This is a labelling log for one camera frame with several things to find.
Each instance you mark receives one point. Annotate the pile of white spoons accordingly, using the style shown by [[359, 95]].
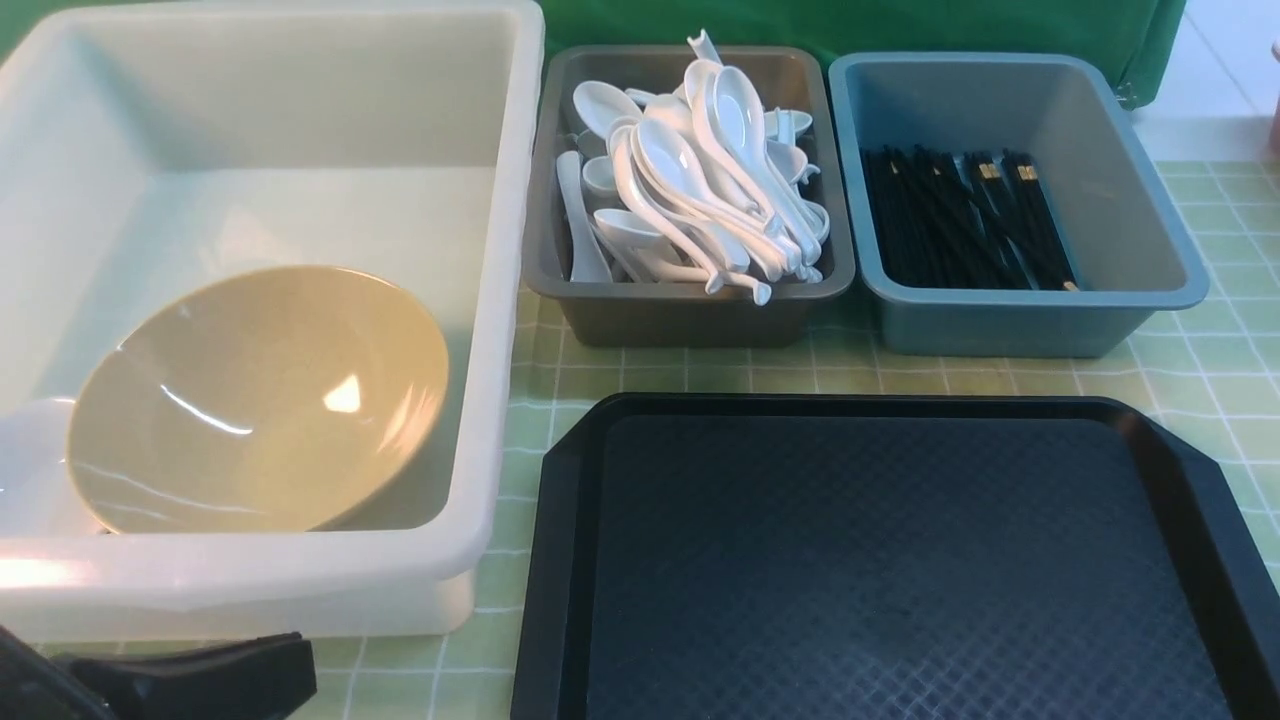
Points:
[[697, 186]]

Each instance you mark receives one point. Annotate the beige noodle bowl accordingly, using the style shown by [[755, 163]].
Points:
[[275, 401]]

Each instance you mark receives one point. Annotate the large white plastic tub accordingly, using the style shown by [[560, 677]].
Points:
[[150, 149]]

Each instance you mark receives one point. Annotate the green cloth backdrop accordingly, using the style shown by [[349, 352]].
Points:
[[1130, 42]]

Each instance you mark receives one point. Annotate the green checked tablecloth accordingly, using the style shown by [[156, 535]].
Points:
[[1208, 373]]

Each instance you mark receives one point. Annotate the grey spoon bin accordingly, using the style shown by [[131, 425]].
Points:
[[669, 314]]

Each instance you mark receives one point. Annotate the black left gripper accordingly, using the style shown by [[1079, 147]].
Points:
[[265, 678]]

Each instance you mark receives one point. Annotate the blue chopstick bin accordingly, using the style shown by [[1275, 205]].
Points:
[[1125, 238]]

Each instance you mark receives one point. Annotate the pile of black chopsticks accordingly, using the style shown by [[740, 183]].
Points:
[[975, 221]]

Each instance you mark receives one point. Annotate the black serving tray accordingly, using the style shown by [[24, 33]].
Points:
[[889, 557]]

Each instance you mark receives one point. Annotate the white square dish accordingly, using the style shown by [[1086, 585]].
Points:
[[38, 498]]

